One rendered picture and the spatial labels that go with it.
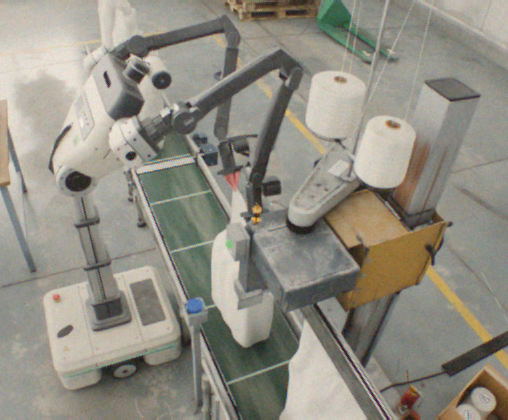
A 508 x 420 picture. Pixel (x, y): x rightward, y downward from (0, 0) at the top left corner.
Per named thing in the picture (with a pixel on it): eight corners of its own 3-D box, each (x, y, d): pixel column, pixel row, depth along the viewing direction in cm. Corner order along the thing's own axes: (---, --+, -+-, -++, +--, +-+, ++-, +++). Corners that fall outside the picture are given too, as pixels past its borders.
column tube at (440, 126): (320, 387, 242) (422, 82, 126) (339, 379, 246) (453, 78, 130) (330, 406, 234) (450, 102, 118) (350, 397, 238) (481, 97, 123)
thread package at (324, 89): (295, 118, 150) (302, 69, 139) (339, 111, 156) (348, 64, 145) (321, 146, 139) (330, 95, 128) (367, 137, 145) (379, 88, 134)
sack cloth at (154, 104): (130, 120, 355) (121, 29, 307) (157, 116, 361) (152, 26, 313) (142, 154, 323) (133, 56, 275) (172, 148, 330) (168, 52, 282)
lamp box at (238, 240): (225, 245, 145) (226, 224, 139) (239, 242, 147) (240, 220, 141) (234, 262, 140) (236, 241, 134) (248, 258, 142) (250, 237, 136)
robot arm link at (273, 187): (244, 163, 169) (252, 174, 162) (275, 159, 172) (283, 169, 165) (244, 192, 176) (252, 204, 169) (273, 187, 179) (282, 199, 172)
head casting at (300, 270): (236, 278, 159) (241, 212, 139) (300, 259, 167) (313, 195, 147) (275, 350, 139) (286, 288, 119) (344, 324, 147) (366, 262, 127)
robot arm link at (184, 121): (278, 33, 148) (290, 40, 140) (295, 68, 156) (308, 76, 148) (162, 109, 149) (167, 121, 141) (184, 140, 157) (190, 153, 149)
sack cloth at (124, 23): (112, 79, 403) (104, -2, 355) (136, 75, 411) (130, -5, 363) (123, 103, 373) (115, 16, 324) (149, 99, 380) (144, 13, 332)
